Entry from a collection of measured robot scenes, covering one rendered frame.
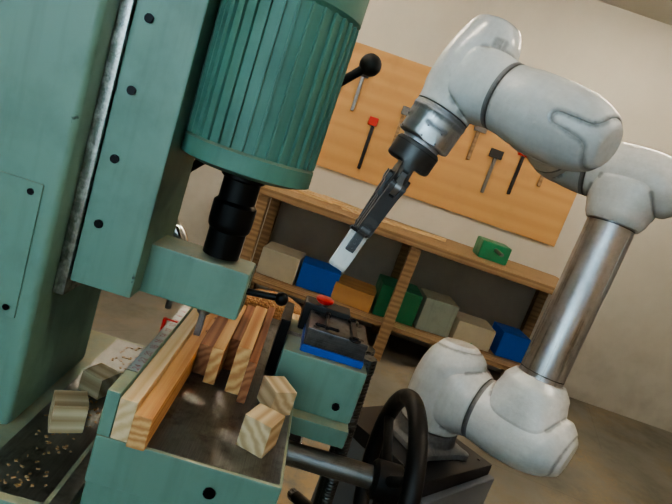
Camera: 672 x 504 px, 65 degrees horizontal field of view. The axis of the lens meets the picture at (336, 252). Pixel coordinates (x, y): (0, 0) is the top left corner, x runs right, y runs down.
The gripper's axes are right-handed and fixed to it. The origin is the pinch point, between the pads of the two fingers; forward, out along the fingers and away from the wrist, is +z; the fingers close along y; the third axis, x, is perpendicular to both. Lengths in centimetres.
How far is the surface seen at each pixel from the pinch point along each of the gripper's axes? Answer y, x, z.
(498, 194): -299, 110, -49
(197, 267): 15.7, -17.6, 10.8
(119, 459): 32.9, -12.3, 28.1
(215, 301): 15.7, -13.2, 13.6
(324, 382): 10.0, 7.1, 17.5
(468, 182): -301, 87, -44
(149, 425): 33.6, -11.6, 22.3
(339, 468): 13.5, 15.8, 26.4
